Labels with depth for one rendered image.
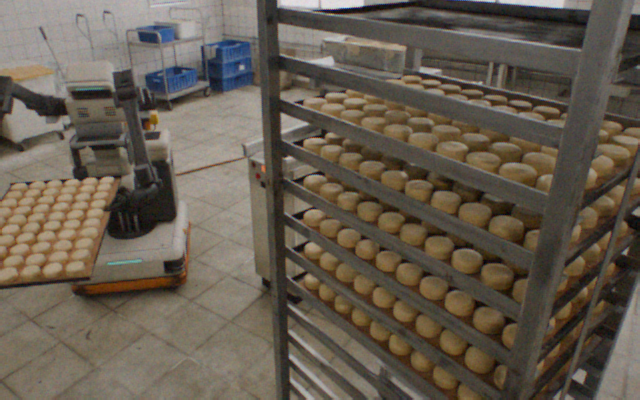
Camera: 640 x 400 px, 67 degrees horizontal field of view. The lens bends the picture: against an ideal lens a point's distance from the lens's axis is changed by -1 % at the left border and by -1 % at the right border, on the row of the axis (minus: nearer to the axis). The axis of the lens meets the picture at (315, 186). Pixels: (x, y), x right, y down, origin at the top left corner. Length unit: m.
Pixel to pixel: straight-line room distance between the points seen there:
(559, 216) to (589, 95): 0.15
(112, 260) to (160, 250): 0.26
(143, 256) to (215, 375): 0.81
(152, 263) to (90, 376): 0.65
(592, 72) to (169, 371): 2.27
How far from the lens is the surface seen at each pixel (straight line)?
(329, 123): 0.92
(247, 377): 2.46
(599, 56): 0.59
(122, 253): 2.93
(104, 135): 2.62
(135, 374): 2.59
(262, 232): 2.70
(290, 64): 0.98
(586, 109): 0.61
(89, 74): 2.54
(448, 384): 1.02
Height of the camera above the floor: 1.80
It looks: 26 degrees down
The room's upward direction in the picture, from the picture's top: straight up
